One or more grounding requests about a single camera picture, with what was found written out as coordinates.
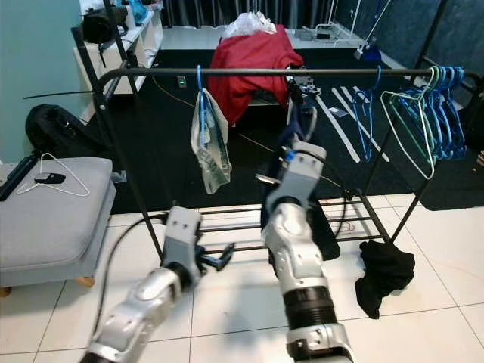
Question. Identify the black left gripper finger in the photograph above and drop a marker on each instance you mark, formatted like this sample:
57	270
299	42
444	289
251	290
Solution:
221	267
225	252

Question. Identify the navy garment with gold print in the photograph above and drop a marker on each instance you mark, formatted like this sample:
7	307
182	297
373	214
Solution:
329	238

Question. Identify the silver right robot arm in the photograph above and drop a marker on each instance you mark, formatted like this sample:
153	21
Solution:
302	265

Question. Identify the black shoulder bag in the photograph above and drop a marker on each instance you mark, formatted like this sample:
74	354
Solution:
102	24

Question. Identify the blue plastic hanger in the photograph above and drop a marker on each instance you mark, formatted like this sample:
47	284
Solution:
457	117
439	125
367	140

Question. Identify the blue hanger carrying grey garment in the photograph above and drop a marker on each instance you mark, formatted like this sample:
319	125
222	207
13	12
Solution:
203	102

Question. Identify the pale green hanger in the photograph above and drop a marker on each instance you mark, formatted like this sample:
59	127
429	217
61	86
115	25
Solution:
408	136

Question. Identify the white floor strip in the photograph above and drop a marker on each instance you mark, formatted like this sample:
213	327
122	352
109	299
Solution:
344	140

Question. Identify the grey garment with lettering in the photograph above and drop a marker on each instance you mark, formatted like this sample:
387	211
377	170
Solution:
215	162

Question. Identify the black white machine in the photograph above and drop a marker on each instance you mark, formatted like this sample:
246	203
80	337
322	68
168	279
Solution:
302	88

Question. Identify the black carpet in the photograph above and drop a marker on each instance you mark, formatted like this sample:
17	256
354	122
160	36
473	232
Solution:
159	151

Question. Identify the red cloth cover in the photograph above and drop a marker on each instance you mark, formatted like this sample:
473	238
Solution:
253	53

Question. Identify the small grey remote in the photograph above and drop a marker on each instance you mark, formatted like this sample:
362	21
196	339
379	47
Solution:
182	82

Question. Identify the black crumpled garment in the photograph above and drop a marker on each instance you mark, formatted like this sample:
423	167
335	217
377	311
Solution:
386	272

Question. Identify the blue mop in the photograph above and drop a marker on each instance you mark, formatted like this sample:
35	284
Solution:
370	51

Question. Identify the white plastic bag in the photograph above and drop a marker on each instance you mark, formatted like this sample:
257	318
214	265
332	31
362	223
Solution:
249	25

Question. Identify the grey upholstered ottoman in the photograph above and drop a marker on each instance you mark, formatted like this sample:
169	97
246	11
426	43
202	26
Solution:
49	223

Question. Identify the black metal clothes rack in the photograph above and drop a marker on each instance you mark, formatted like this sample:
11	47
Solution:
159	72

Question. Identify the dark curtain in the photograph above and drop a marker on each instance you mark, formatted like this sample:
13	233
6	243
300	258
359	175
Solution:
242	11

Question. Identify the small black remote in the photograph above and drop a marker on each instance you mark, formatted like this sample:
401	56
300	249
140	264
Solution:
50	178

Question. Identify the black backpack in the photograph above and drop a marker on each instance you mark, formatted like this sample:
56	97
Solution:
60	130

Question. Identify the black flat device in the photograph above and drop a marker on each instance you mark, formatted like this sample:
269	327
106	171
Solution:
17	174

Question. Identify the white shelf unit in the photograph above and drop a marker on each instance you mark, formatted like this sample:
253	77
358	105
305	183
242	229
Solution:
110	64

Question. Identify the blue bag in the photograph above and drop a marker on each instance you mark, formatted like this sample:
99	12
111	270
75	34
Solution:
134	9

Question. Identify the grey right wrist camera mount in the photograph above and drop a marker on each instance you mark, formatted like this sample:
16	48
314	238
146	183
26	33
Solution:
302	174

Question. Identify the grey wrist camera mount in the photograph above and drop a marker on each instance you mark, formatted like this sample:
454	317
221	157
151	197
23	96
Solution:
302	174
183	231

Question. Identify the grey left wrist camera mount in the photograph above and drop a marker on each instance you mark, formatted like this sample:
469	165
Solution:
183	231

